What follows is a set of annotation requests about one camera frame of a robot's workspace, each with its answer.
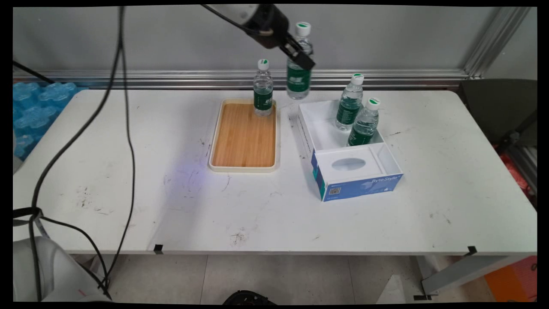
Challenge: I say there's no bamboo tray with white rim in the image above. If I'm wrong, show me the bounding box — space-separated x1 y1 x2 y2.
208 99 281 173

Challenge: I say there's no green label water bottle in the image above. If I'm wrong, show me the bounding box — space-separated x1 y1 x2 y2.
335 73 365 131
253 59 274 118
286 22 314 100
347 97 382 147

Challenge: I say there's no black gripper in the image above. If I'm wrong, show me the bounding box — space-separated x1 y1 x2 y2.
246 4 316 70

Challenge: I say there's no black round floor object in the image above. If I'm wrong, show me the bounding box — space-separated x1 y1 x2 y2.
222 290 278 305

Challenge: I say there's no white and blue cardboard box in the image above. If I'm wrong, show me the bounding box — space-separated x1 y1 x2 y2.
298 100 404 202

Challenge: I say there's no orange box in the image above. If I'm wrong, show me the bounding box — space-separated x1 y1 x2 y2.
484 256 537 303

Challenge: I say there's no thin black background cable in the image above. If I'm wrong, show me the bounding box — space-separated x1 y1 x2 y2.
13 60 55 85

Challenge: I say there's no red bag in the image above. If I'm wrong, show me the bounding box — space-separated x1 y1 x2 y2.
495 145 537 199

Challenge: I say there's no grey table leg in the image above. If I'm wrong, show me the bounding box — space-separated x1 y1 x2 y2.
419 255 517 297

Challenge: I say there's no upright aluminium frame post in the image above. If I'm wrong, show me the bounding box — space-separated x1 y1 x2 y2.
463 6 533 80

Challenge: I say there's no black cable at arm base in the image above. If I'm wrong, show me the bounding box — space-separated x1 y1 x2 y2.
13 207 113 301

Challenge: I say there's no horizontal aluminium frame rail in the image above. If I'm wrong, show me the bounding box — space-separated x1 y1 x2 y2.
13 70 472 90

